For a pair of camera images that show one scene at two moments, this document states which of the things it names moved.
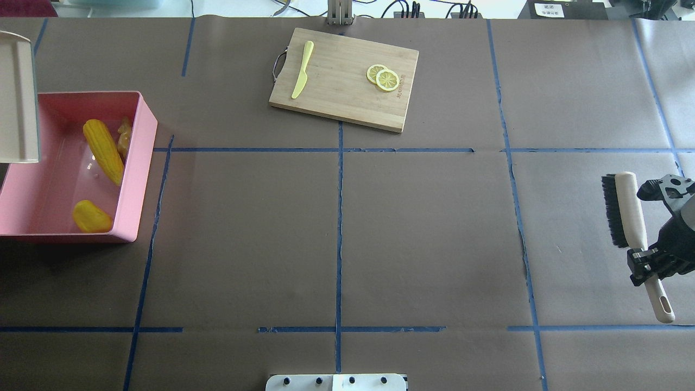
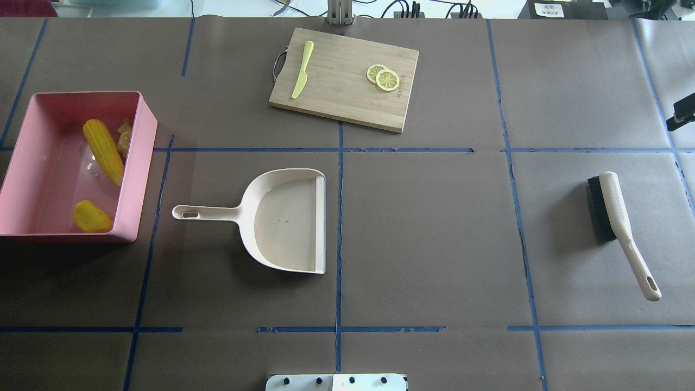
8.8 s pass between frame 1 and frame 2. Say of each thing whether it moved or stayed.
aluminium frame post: stayed
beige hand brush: moved
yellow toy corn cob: stayed
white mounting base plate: stayed
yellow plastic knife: stayed
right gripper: moved
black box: stayed
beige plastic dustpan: moved
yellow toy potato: stayed
